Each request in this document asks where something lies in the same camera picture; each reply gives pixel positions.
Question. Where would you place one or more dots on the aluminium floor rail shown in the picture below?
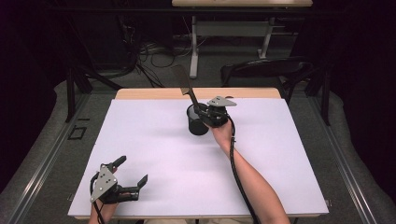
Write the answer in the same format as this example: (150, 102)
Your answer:
(348, 168)
(40, 171)

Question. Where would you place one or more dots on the black cleaver knife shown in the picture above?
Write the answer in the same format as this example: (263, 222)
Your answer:
(183, 79)

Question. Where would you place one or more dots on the black mesh cup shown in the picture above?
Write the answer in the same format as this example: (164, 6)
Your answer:
(196, 127)

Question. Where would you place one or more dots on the white table mat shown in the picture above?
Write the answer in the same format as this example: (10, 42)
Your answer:
(140, 140)

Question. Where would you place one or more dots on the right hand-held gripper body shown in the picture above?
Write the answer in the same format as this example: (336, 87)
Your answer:
(218, 113)

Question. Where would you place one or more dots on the black office chair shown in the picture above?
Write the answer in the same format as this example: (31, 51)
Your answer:
(264, 70)

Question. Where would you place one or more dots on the person's right hand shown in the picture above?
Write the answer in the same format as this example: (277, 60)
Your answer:
(223, 135)

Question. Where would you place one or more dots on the wooden desk with white legs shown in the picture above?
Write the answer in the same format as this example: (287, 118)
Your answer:
(230, 28)

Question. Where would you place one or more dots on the person's left hand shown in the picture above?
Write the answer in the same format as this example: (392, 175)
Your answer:
(104, 211)

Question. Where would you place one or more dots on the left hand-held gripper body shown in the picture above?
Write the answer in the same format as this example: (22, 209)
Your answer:
(104, 184)

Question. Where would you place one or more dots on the black metal stand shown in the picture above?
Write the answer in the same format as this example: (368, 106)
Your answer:
(70, 93)
(325, 99)

